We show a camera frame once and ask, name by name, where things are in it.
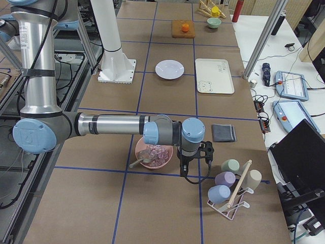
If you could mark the cream bear tray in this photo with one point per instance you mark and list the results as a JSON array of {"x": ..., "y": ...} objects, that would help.
[{"x": 213, "y": 76}]

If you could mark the small metal cup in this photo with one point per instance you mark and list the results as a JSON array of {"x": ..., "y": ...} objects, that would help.
[{"x": 252, "y": 83}]

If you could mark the purple pastel cup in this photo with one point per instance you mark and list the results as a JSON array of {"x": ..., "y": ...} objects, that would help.
[{"x": 226, "y": 178}]

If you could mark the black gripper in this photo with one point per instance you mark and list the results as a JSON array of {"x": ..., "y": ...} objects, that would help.
[{"x": 185, "y": 161}]

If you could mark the blue pastel cup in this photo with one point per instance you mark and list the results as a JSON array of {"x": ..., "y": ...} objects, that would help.
[{"x": 219, "y": 193}]

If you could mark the white round plate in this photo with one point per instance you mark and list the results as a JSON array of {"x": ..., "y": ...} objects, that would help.
[{"x": 169, "y": 69}]

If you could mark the red bottle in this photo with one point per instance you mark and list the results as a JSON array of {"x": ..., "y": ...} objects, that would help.
[{"x": 237, "y": 11}]

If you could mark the lower teach pendant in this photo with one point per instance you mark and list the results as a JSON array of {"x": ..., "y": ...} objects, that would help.
[{"x": 290, "y": 113}]

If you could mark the upper teach pendant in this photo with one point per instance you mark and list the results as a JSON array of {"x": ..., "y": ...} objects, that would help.
[{"x": 291, "y": 85}]

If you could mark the orange fruit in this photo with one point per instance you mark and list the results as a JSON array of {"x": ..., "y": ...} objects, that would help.
[{"x": 185, "y": 27}]

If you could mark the pink bowl with ice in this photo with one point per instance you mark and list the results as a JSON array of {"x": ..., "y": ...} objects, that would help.
[{"x": 160, "y": 154}]

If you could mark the wooden cup rack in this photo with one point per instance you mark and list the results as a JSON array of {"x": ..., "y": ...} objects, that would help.
[{"x": 205, "y": 8}]

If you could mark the black bottle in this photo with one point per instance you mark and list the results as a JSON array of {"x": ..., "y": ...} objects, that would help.
[{"x": 277, "y": 25}]

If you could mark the green pastel cup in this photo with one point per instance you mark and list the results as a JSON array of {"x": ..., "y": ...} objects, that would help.
[{"x": 231, "y": 165}]

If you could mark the yellow cup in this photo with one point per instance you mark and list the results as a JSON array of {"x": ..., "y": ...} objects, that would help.
[{"x": 215, "y": 11}]

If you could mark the black laptop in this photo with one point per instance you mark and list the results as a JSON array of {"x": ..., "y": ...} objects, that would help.
[{"x": 300, "y": 156}]

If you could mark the teach pendant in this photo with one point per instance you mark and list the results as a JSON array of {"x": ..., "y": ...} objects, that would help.
[
  {"x": 291, "y": 85},
  {"x": 290, "y": 113}
]

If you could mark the aluminium frame post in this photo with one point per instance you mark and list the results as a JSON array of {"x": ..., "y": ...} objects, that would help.
[{"x": 277, "y": 11}]

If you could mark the green ceramic bowl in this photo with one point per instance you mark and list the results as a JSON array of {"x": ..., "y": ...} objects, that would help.
[{"x": 213, "y": 23}]

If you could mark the wooden cutting board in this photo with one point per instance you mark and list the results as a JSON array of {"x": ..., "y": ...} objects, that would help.
[{"x": 178, "y": 33}]

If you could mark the folded dark blue umbrella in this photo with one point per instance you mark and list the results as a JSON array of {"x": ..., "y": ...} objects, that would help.
[{"x": 266, "y": 70}]

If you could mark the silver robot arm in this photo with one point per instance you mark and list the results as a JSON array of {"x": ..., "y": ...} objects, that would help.
[
  {"x": 44, "y": 125},
  {"x": 10, "y": 30}
]

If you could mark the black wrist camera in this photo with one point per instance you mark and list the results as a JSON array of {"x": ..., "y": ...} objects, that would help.
[{"x": 206, "y": 151}]

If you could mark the white wire cup rack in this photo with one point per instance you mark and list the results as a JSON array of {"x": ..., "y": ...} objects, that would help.
[{"x": 229, "y": 208}]

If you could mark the beige pastel cup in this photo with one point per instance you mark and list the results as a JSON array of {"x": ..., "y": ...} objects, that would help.
[{"x": 254, "y": 178}]

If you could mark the metal scoop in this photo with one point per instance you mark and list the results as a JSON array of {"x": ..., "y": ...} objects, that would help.
[{"x": 143, "y": 157}]

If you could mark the grey folded cloth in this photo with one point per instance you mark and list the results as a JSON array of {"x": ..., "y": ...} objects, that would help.
[{"x": 223, "y": 133}]

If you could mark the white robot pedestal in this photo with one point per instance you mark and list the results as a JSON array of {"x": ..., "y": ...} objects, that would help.
[{"x": 115, "y": 66}]

